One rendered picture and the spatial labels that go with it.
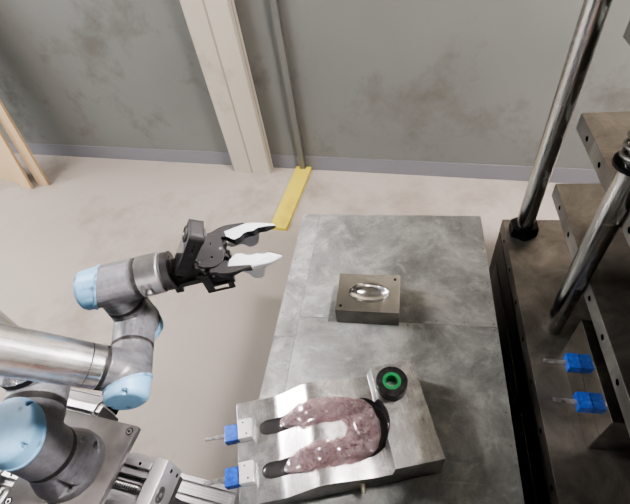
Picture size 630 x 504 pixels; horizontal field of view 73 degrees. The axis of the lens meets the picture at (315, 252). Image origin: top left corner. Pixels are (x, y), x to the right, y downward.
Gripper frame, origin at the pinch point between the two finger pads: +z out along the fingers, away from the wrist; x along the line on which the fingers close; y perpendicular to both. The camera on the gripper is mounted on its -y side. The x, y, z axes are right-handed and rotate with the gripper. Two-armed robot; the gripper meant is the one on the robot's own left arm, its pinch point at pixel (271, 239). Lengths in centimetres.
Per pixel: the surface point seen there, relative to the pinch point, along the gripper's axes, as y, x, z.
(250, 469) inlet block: 54, 26, -19
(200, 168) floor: 178, -227, -56
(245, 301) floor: 158, -83, -31
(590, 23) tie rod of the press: -2, -41, 85
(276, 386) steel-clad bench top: 66, 3, -11
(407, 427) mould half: 52, 26, 21
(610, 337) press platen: 39, 20, 71
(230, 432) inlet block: 57, 15, -24
